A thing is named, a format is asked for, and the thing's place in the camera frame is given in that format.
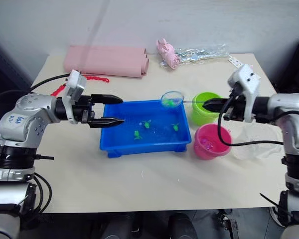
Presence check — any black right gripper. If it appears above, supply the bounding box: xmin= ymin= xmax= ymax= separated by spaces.
xmin=203 ymin=84 xmax=248 ymax=122

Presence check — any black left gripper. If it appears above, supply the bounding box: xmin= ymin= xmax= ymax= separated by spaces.
xmin=71 ymin=94 xmax=126 ymax=129

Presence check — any small blue-rimmed fishing net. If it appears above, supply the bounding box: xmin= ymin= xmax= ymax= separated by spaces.
xmin=160 ymin=91 xmax=207 ymax=110

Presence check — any green plastic bucket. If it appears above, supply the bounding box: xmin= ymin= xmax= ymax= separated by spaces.
xmin=191 ymin=92 xmax=224 ymax=126

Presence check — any pink toy fish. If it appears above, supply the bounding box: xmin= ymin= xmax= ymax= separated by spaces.
xmin=200 ymin=137 xmax=214 ymax=150

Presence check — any pink plastic bucket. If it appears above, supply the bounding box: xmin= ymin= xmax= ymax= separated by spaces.
xmin=193 ymin=123 xmax=233 ymax=160

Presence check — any blue plastic tub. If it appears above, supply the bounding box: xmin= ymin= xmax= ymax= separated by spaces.
xmin=99 ymin=99 xmax=192 ymax=159

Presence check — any pink plush toy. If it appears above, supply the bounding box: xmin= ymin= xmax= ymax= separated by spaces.
xmin=155 ymin=38 xmax=181 ymax=71

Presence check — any pink rolled mat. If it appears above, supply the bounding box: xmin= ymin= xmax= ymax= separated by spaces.
xmin=62 ymin=44 xmax=150 ymax=80

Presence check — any clear plastic packaging bag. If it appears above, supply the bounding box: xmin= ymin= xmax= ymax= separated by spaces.
xmin=159 ymin=44 xmax=230 ymax=69

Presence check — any red coiled cord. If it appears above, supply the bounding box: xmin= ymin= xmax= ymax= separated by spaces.
xmin=50 ymin=75 xmax=110 ymax=98

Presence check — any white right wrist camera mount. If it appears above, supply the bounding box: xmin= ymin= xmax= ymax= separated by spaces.
xmin=227 ymin=64 xmax=262 ymax=123

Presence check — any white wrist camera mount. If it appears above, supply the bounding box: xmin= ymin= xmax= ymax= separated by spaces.
xmin=62 ymin=69 xmax=87 ymax=125
xmin=227 ymin=64 xmax=262 ymax=123

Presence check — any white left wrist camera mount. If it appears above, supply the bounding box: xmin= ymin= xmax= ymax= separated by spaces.
xmin=62 ymin=69 xmax=87 ymax=125

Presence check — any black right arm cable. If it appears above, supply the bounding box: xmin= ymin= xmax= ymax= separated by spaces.
xmin=217 ymin=96 xmax=286 ymax=148

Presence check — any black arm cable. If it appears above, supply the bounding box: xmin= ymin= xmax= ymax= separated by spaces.
xmin=0 ymin=73 xmax=71 ymax=110
xmin=33 ymin=154 xmax=54 ymax=214
xmin=217 ymin=96 xmax=286 ymax=148

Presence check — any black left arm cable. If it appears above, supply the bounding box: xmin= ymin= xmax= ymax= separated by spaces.
xmin=0 ymin=73 xmax=71 ymax=110

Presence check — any black lower arm cable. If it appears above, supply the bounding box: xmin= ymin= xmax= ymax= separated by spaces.
xmin=33 ymin=154 xmax=54 ymax=214

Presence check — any black metal bracket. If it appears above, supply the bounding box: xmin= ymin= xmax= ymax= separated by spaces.
xmin=217 ymin=210 xmax=240 ymax=239

